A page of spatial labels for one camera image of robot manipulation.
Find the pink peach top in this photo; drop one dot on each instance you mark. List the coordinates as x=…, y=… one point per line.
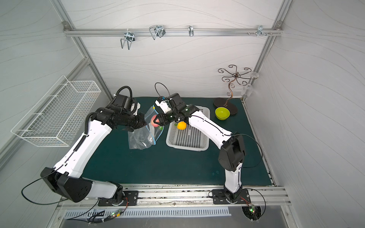
x=154, y=121

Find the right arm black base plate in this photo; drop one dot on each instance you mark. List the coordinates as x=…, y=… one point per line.
x=223, y=197

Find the metal bracket right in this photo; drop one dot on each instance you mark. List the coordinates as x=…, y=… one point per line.
x=260, y=32

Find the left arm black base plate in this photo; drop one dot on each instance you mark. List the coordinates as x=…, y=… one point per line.
x=131, y=198

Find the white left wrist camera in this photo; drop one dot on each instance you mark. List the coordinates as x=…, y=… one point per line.
x=136, y=107

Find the yellow peach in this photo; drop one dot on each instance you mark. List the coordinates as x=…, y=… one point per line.
x=182, y=125

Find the white wire wall basket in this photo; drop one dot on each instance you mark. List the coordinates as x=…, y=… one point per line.
x=57, y=117

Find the aluminium crossbar rail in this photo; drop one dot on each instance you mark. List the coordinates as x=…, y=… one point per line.
x=170, y=32

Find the white perforated plastic basket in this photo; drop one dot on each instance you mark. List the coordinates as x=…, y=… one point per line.
x=188, y=139

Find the green plastic bowl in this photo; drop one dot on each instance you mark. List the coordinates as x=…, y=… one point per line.
x=222, y=113

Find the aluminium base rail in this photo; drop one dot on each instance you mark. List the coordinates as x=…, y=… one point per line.
x=159, y=195

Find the white vented cable duct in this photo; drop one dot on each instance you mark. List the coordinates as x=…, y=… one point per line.
x=193, y=212

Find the dark green table mat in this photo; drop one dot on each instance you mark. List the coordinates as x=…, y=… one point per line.
x=161, y=164

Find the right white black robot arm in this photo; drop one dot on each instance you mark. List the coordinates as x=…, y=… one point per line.
x=232, y=148

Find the metal hook middle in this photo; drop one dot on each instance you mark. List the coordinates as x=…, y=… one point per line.
x=157, y=31

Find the clear zip-top bag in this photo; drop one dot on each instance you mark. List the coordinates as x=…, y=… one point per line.
x=147, y=136

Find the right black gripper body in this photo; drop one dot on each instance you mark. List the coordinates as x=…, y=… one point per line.
x=162, y=119

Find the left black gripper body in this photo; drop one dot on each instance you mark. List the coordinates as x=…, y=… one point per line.
x=139, y=124

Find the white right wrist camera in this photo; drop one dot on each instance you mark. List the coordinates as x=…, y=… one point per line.
x=163, y=105

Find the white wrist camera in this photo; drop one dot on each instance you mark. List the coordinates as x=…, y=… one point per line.
x=136, y=107
x=163, y=105

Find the bronze wire jewelry stand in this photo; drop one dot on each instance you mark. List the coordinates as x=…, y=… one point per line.
x=234, y=78

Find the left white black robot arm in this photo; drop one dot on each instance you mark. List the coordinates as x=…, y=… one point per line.
x=65, y=178

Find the metal hook left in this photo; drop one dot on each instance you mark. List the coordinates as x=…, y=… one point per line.
x=127, y=40

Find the metal hook small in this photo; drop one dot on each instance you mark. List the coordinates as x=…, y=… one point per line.
x=191, y=30

